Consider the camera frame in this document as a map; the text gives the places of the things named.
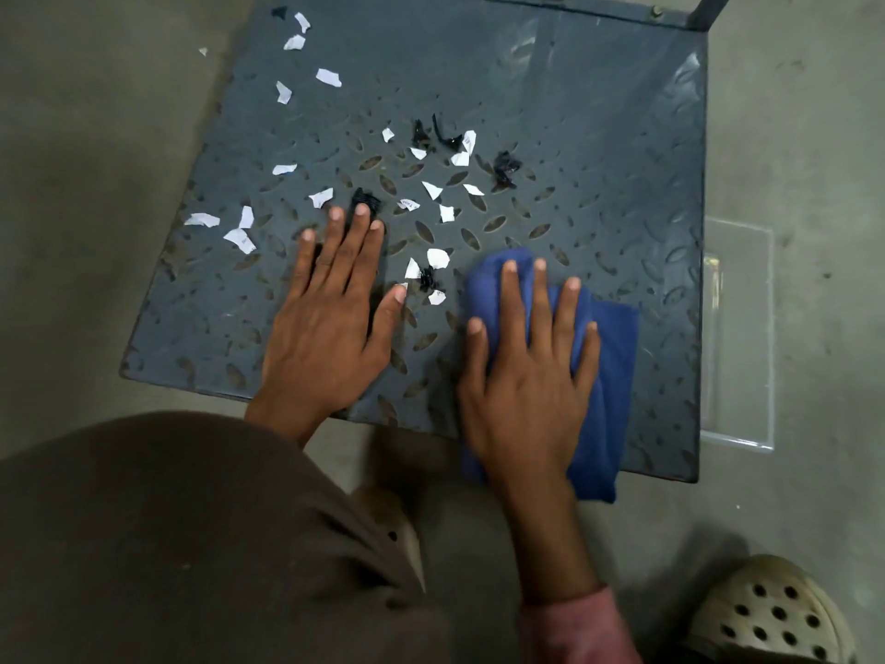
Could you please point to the person's dark brown trousers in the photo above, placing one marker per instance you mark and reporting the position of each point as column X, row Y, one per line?
column 173, row 546

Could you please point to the person's right hand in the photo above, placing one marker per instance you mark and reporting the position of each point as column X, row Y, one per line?
column 525, row 407

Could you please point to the person's right white clog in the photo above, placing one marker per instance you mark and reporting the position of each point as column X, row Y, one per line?
column 767, row 608

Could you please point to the person's left hand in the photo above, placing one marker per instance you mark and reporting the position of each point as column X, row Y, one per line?
column 325, row 338

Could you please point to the scattered white paper scraps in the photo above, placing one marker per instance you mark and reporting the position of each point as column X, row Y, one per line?
column 238, row 240

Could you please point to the person's left forearm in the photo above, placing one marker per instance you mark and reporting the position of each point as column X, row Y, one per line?
column 283, row 421

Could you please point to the person's white clog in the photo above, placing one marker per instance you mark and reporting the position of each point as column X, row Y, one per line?
column 767, row 608
column 397, row 518

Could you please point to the blue cleaning cloth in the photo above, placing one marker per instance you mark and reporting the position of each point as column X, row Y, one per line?
column 615, row 380

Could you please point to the clear plastic container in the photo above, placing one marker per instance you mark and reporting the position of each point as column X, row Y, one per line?
column 740, row 324

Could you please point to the person's left white clog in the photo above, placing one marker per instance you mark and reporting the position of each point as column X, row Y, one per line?
column 397, row 518

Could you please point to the person's right forearm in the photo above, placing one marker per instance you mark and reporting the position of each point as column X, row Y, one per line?
column 553, row 560

